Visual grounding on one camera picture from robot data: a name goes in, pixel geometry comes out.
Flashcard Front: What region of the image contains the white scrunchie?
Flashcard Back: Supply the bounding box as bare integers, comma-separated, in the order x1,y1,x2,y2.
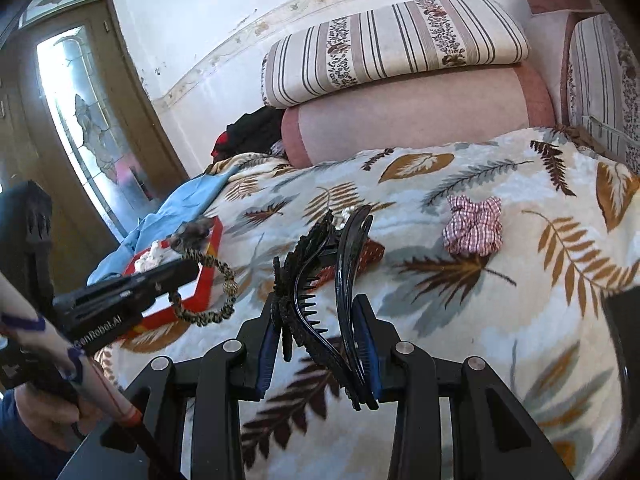
135,240,173,273

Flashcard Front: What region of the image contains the green braided hair tie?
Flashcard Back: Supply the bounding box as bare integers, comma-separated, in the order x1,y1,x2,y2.
170,247,239,328

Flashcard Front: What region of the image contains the dark red patterned bow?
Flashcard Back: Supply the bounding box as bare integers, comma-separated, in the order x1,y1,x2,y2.
312,239,386,288

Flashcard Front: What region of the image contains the pink and black cable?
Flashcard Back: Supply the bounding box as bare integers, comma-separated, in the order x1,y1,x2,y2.
75,355,187,480

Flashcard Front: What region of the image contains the pink bolster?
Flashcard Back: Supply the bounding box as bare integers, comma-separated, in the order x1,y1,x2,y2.
280,65,556,168

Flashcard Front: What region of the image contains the striped floral cushion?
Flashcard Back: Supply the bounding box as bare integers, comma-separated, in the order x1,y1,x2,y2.
562,12,640,173
261,0,531,108

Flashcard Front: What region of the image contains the black and red clothing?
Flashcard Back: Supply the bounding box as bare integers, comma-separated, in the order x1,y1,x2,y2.
210,106,286,161

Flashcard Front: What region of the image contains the leaf printed blanket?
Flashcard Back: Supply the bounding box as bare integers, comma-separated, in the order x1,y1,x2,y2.
92,127,640,480

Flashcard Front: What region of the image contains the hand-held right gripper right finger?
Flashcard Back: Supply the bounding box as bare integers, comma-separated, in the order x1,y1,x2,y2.
352,295,576,480

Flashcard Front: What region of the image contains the pearl hair clip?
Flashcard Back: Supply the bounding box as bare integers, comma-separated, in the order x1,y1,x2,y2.
330,205,362,227

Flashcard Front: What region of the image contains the wooden door with frosted glass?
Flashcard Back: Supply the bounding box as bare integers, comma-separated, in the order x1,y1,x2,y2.
0,0,191,286

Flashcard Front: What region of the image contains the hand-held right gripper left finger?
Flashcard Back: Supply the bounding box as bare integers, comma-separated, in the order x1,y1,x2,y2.
100,305,280,480

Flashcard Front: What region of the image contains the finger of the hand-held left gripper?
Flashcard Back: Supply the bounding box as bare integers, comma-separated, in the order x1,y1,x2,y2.
122,259,202,307

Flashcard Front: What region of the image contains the red shallow box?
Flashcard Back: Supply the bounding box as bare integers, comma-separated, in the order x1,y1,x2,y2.
122,217,224,328

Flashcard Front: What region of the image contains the black patterned hair tie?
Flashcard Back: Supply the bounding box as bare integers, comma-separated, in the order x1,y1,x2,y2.
270,204,382,411

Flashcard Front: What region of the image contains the blue cloth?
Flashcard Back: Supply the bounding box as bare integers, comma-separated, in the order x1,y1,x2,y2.
87,162,241,283

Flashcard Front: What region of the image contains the person's left hand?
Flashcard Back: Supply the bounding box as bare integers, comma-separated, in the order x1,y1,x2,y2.
0,270,108,453

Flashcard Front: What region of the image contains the grey lace scrunchie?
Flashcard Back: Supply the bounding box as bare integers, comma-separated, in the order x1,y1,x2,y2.
167,217,213,253

